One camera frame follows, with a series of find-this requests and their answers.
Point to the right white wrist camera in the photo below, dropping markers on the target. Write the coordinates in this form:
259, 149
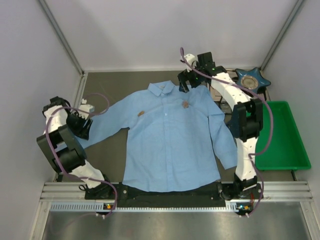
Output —
188, 60

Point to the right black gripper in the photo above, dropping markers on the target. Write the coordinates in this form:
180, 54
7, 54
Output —
185, 77

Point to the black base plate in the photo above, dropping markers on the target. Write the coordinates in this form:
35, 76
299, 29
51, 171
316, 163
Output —
211, 195

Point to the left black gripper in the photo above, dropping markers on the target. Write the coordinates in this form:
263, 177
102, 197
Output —
81, 128

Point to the round gold brooch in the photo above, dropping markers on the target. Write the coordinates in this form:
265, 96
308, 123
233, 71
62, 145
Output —
140, 113

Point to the light blue shirt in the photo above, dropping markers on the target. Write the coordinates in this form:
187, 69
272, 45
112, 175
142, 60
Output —
169, 148

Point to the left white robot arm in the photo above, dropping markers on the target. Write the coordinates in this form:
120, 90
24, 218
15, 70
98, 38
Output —
65, 126

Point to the green plastic bin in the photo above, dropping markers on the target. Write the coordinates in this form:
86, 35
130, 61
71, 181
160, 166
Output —
286, 150

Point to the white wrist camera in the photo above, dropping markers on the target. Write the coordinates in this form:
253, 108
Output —
85, 109
188, 60

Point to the blue star-shaped dish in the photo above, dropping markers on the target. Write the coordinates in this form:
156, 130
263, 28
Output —
252, 80

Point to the aluminium front rail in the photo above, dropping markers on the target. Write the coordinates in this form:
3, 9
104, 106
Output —
71, 197

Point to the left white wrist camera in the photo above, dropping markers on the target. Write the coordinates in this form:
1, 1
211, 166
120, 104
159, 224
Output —
85, 109

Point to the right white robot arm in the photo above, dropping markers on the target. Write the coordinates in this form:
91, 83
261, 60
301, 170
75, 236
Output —
246, 118

